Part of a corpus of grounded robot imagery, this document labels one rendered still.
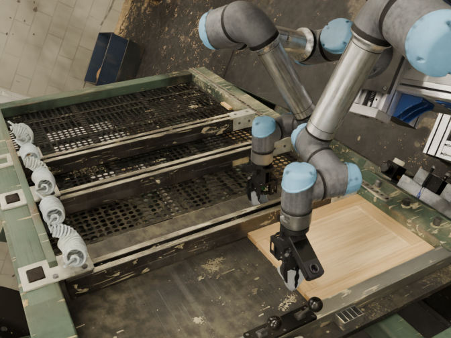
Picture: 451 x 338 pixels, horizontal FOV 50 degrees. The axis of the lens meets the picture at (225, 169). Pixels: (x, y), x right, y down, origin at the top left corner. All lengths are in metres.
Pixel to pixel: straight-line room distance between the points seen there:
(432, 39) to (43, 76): 5.86
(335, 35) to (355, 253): 0.71
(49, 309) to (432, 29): 1.08
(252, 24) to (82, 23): 5.29
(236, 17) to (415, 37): 0.60
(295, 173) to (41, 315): 0.73
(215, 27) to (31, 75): 5.14
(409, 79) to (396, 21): 0.86
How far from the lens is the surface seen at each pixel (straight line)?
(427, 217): 1.78
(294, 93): 1.47
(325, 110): 1.16
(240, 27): 1.40
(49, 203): 1.52
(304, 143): 1.21
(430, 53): 0.95
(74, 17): 6.56
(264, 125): 1.53
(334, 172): 1.14
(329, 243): 1.63
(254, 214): 1.62
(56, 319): 1.32
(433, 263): 1.61
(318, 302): 1.23
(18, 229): 1.65
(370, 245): 1.65
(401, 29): 0.98
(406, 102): 1.87
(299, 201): 1.10
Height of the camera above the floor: 2.41
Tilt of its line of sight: 38 degrees down
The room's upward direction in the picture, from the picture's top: 73 degrees counter-clockwise
